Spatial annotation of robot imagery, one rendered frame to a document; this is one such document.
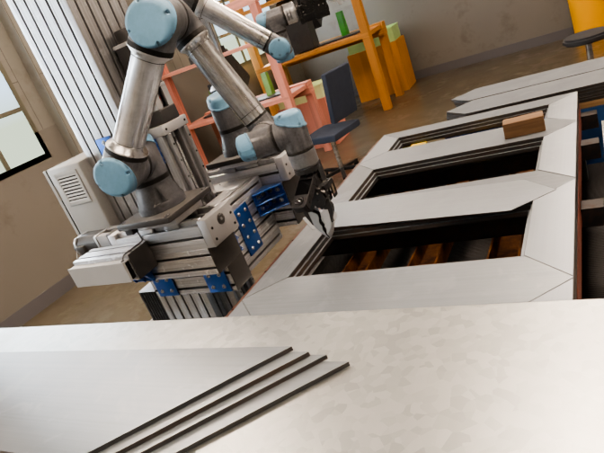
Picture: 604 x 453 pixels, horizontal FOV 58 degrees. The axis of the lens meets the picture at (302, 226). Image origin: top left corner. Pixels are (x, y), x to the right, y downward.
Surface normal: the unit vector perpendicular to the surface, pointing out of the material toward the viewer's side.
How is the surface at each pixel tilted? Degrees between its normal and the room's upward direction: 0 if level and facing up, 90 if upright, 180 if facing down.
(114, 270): 90
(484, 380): 0
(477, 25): 90
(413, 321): 0
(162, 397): 0
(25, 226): 90
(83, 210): 90
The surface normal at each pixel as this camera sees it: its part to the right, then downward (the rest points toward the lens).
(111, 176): -0.16, 0.51
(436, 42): -0.41, 0.47
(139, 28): -0.07, 0.29
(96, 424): -0.33, -0.88
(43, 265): 0.84, -0.12
